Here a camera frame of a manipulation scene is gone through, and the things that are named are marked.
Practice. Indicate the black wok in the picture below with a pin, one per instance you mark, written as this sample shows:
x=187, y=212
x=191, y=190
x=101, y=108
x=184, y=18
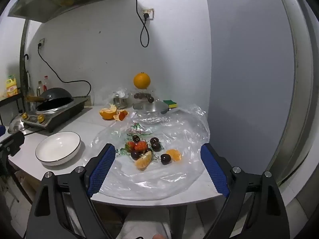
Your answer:
x=56, y=95

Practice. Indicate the red strawberry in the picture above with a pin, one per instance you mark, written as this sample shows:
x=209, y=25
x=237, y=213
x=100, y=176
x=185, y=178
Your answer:
x=141, y=146
x=131, y=145
x=122, y=115

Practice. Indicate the grey vertical pipe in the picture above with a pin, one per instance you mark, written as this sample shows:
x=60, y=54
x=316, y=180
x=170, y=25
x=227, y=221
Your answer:
x=24, y=54

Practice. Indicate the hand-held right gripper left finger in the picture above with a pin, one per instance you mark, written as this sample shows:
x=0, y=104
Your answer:
x=102, y=171

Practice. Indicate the grey wall socket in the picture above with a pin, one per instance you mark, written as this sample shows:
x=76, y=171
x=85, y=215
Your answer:
x=41, y=42

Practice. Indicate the large peeled orange segment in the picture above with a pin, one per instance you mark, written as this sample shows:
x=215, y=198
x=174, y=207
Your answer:
x=143, y=160

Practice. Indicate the clear bottle with dark cap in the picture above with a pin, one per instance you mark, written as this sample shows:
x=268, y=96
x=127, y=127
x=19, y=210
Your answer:
x=39, y=87

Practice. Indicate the white wall socket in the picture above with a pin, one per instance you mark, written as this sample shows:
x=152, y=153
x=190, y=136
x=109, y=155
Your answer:
x=147, y=12

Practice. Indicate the range hood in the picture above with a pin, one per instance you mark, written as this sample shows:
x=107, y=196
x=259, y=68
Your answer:
x=62, y=0

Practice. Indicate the half orange with torn peel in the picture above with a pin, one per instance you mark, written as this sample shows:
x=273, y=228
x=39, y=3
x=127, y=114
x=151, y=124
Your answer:
x=107, y=113

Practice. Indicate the clear bottle with red cap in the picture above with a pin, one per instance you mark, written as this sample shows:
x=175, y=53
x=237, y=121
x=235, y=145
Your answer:
x=45, y=82

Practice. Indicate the clear plastic bag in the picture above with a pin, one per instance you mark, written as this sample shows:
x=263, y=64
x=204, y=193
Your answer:
x=162, y=179

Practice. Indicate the steel dome lid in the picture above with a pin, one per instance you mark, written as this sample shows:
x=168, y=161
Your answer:
x=15, y=125

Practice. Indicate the black hooked rod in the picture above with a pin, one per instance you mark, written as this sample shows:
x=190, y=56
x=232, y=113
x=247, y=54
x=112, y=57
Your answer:
x=26, y=62

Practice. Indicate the white plate with black rim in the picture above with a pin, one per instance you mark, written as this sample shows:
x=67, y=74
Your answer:
x=58, y=147

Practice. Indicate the crumpled clear plastic wrap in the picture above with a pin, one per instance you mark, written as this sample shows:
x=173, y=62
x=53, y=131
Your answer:
x=122, y=91

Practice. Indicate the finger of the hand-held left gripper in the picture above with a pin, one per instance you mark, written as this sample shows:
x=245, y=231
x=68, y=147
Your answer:
x=13, y=142
x=2, y=130

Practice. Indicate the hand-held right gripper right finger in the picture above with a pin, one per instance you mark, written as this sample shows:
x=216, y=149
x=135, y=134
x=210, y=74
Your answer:
x=214, y=171

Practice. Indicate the yellow and green sponge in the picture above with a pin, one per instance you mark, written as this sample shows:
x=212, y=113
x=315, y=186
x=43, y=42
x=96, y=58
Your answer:
x=170, y=103

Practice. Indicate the black metal rack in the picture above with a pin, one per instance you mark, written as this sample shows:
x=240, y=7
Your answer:
x=12, y=98

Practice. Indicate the clear plastic fruit box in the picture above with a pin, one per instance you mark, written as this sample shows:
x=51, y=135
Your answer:
x=143, y=95

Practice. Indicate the induction cooker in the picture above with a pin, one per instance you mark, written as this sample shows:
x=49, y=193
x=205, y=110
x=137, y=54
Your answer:
x=64, y=113

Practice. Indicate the steel cup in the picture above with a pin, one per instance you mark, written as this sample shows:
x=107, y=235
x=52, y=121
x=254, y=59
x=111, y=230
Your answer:
x=121, y=102

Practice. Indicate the small peeled orange segment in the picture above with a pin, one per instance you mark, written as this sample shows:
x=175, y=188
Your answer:
x=174, y=154

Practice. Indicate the whole orange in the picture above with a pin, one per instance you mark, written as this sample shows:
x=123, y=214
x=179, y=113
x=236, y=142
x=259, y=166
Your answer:
x=141, y=80

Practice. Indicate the yellow oil bottle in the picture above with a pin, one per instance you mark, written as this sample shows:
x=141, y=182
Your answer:
x=11, y=88

